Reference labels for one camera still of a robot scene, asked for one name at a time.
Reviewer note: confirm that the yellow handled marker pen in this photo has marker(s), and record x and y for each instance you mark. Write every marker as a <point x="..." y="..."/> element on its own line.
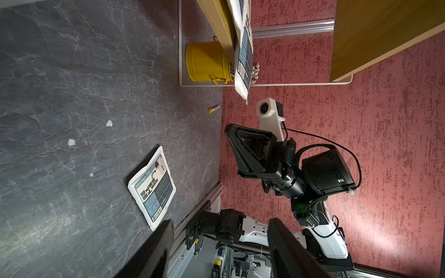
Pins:
<point x="213" y="109"/>

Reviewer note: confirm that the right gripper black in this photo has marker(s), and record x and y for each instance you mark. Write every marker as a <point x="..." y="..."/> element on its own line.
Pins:
<point x="278" y="170"/>

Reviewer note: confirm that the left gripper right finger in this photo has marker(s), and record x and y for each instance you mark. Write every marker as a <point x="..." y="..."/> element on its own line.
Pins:
<point x="288" y="257"/>

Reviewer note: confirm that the right corner aluminium post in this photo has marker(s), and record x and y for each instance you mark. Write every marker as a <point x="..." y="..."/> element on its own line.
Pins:
<point x="314" y="27"/>

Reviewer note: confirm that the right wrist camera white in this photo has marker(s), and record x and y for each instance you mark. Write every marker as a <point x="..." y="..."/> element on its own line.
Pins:
<point x="270" y="114"/>

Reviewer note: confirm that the yellow pen cup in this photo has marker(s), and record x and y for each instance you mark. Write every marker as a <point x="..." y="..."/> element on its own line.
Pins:
<point x="208" y="62"/>

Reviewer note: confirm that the grey-blue coffee bag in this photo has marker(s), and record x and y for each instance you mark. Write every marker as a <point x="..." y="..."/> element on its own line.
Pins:
<point x="153" y="189"/>
<point x="241" y="14"/>

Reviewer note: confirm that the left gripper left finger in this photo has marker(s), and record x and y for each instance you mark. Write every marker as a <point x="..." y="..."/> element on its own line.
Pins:
<point x="151" y="260"/>

